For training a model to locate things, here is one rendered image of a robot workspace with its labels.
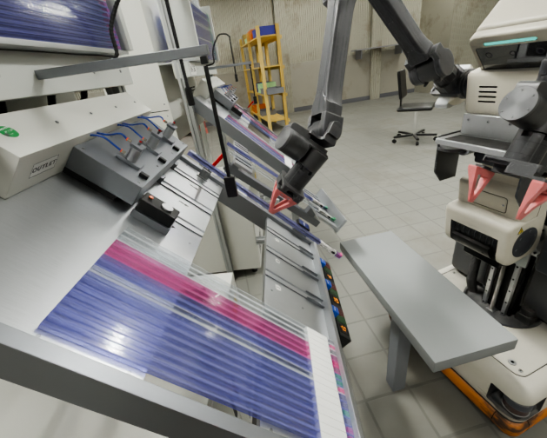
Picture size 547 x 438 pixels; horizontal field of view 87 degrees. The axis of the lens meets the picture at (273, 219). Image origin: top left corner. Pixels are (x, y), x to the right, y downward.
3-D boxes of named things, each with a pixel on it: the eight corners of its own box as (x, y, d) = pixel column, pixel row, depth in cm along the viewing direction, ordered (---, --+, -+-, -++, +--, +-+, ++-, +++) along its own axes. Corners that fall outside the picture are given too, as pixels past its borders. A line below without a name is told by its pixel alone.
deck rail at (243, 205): (303, 252, 108) (313, 241, 106) (303, 255, 107) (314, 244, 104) (123, 136, 88) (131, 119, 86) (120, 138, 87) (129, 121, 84)
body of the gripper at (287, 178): (278, 189, 69) (297, 165, 66) (278, 175, 78) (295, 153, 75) (300, 203, 71) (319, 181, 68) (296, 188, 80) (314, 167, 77)
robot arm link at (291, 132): (344, 125, 68) (321, 131, 76) (309, 96, 63) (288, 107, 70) (326, 170, 67) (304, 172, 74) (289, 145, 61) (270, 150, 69)
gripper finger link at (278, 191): (259, 209, 74) (281, 182, 70) (260, 198, 80) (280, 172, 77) (281, 223, 76) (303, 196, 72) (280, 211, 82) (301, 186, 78)
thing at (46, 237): (215, 198, 96) (223, 186, 94) (125, 403, 37) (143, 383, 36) (120, 137, 87) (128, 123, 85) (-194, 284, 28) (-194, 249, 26)
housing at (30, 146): (131, 149, 88) (152, 109, 83) (-4, 228, 45) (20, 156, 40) (106, 132, 86) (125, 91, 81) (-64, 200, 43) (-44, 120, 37)
